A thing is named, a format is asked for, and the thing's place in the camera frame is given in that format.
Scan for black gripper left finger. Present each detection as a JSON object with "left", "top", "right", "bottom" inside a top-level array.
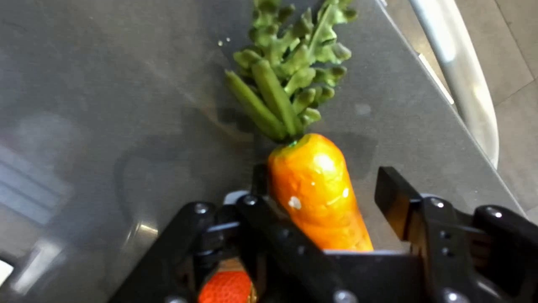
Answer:
[{"left": 107, "top": 164, "right": 349, "bottom": 303}]

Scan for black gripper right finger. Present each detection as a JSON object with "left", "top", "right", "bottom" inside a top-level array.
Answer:
[{"left": 373, "top": 165, "right": 538, "bottom": 303}]

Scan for orange toy carrot green leaves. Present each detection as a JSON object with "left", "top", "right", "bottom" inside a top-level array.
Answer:
[{"left": 225, "top": 0, "right": 374, "bottom": 253}]

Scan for red toy strawberry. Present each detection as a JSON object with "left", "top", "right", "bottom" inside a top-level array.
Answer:
[{"left": 196, "top": 266, "right": 258, "bottom": 303}]

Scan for stainless steel dishwasher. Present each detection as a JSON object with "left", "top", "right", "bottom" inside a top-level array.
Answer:
[{"left": 374, "top": 0, "right": 526, "bottom": 213}]

